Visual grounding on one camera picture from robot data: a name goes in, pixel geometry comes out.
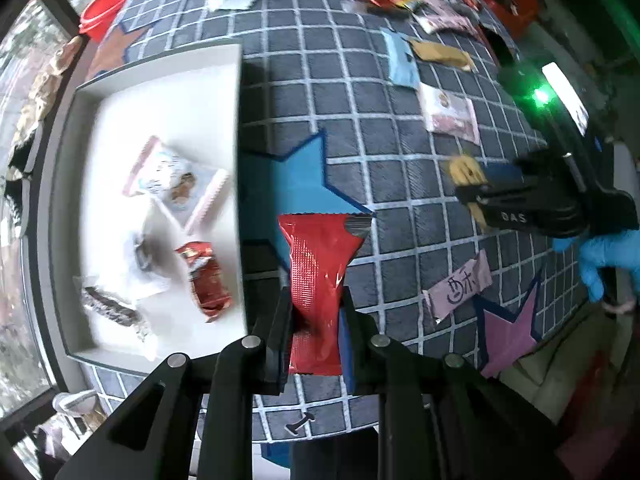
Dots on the red foil snack packet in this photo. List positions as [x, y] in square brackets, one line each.
[315, 280]

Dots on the white rectangular tray box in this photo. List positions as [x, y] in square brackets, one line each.
[125, 120]

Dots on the pink snack packet with writing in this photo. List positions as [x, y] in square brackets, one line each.
[459, 285]

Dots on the pale pink snack packet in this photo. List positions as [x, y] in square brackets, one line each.
[446, 21]

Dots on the crinkled red snack packet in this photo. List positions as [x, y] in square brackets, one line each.
[206, 287]

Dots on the light blue snack packet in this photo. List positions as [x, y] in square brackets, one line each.
[402, 62]

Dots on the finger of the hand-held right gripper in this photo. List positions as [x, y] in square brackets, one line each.
[500, 210]
[500, 172]

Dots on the red plastic bucket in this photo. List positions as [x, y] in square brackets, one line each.
[104, 9]

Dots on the clear wrapped brown chocolate snack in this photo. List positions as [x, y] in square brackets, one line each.
[112, 310]

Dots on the person's right hand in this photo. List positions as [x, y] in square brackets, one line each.
[602, 257]

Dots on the orange plastic stool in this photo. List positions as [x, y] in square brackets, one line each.
[520, 12]

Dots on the golden brown snack packet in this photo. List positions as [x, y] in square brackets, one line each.
[442, 54]

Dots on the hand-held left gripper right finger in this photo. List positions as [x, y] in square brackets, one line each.
[346, 352]

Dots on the grey checked star tablecloth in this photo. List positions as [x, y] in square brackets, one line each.
[325, 110]

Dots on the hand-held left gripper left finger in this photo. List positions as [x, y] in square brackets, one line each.
[276, 342]

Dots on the small yellow green snack packet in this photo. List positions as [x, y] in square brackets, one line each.
[414, 5]

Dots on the clear wrapped dark snack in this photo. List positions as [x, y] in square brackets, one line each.
[144, 260]

